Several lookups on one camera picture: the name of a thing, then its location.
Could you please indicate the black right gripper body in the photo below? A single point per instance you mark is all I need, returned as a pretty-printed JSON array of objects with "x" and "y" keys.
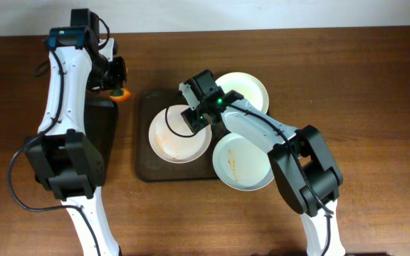
[{"x": 195, "y": 119}]

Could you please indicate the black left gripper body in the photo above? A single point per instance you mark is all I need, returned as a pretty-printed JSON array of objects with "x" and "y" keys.
[{"x": 118, "y": 72}]

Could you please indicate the orange green scrub sponge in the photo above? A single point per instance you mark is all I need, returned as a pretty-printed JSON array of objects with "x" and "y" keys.
[{"x": 120, "y": 94}]

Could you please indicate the pink plate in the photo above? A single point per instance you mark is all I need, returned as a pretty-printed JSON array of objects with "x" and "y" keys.
[{"x": 170, "y": 147}]

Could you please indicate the pale blue plate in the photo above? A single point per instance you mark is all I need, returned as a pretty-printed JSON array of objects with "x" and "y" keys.
[{"x": 241, "y": 164}]

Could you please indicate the cream white plate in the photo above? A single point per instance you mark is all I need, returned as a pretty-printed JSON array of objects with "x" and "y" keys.
[{"x": 247, "y": 85}]

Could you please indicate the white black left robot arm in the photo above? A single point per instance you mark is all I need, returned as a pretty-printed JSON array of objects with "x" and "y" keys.
[{"x": 70, "y": 153}]

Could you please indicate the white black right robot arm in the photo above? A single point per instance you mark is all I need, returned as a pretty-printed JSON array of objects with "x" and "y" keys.
[{"x": 305, "y": 172}]

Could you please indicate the small black tray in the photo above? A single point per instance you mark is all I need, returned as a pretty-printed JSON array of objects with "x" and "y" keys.
[{"x": 101, "y": 118}]

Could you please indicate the brown plastic serving tray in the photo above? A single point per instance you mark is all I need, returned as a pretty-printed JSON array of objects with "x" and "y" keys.
[{"x": 151, "y": 168}]

